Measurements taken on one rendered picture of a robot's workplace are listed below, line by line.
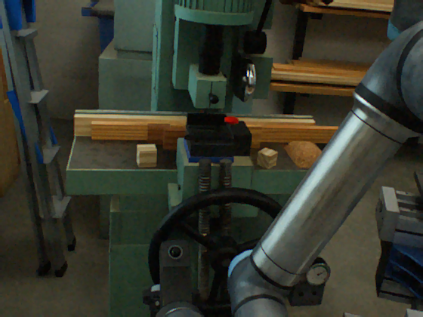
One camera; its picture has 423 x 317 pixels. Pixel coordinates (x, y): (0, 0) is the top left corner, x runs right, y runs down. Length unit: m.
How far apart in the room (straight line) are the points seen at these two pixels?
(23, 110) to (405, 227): 1.32
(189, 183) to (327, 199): 0.39
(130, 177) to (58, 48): 2.61
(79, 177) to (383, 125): 0.66
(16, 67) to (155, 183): 0.92
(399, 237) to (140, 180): 0.68
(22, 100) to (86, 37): 1.73
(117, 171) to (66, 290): 1.15
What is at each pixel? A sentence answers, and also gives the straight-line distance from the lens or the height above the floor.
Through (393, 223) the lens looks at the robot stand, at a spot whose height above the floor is 0.74.
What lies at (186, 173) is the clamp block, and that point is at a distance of 0.94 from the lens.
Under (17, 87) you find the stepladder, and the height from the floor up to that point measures 0.81.
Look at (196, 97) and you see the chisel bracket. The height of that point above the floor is 1.03.
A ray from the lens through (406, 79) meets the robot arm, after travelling 0.54.
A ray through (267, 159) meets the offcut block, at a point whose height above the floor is 0.92.
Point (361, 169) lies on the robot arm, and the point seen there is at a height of 1.13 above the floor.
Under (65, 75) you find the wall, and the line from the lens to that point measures 3.63.
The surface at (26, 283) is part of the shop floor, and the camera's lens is 2.19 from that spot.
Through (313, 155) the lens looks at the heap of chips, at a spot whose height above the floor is 0.92.
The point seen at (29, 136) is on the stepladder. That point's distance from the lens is 1.90.
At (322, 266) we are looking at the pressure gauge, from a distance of 1.19.
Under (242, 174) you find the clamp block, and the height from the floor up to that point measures 0.94.
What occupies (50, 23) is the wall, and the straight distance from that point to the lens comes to 3.57.
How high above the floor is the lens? 1.37
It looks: 22 degrees down
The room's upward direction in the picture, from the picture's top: 6 degrees clockwise
